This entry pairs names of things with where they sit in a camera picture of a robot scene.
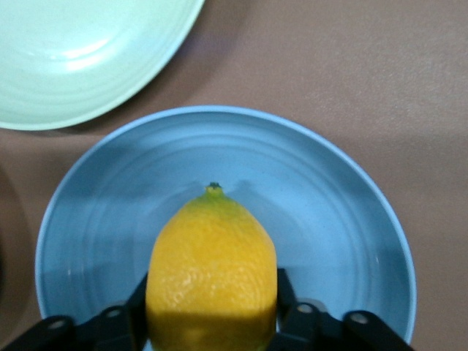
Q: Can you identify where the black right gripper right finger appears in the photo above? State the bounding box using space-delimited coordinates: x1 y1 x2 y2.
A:
273 268 416 351

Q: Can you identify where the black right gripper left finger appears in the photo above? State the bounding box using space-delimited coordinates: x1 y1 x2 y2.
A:
0 270 149 351

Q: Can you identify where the yellow lemon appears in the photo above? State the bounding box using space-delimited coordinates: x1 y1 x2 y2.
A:
145 181 278 351

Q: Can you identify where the blue plate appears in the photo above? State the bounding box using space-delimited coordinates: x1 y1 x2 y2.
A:
34 105 418 351

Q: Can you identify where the pale green plate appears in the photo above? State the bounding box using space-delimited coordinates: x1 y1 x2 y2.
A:
0 0 207 132

